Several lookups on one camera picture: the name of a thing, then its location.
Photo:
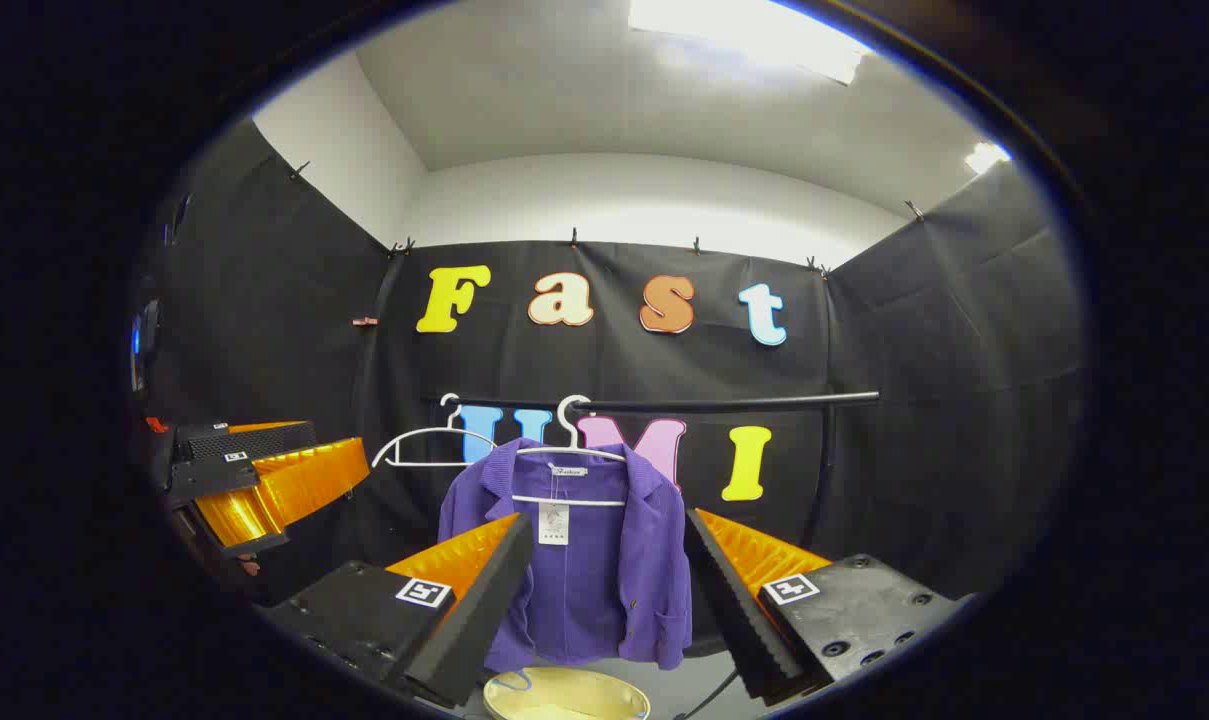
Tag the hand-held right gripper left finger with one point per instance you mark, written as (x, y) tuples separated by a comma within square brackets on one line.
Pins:
[(474, 620)]

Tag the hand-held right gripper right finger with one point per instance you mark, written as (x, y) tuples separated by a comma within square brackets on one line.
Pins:
[(729, 600)]

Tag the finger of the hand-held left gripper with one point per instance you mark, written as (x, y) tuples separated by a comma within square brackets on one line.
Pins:
[(284, 490), (254, 440)]

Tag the cream round laundry hamper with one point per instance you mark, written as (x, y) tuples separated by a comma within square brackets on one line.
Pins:
[(574, 695)]

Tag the white clothes hanger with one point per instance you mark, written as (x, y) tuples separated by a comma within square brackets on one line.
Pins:
[(419, 435), (569, 420)]

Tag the black clothes rack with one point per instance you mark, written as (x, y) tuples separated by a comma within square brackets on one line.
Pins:
[(744, 402)]

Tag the small ceiling light panel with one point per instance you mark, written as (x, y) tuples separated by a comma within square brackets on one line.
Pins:
[(986, 157)]

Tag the large ceiling light panel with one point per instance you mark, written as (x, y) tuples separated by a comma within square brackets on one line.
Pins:
[(754, 30)]

